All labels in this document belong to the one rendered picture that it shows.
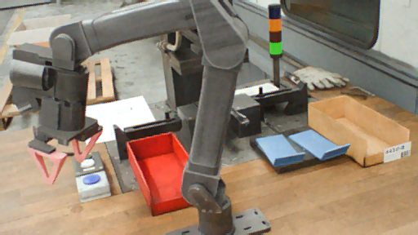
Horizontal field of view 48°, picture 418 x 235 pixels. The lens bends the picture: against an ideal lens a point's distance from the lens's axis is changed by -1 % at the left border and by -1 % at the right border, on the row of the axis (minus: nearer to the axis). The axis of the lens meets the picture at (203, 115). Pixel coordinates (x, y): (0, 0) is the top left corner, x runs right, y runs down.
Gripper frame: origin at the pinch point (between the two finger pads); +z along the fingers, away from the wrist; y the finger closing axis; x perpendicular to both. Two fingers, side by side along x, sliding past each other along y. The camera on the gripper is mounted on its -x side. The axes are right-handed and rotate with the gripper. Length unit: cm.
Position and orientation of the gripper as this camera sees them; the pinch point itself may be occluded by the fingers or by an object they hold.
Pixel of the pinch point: (65, 168)
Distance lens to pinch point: 90.8
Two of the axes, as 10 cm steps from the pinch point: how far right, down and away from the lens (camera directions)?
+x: 9.3, 2.8, -2.4
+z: -1.8, 9.0, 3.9
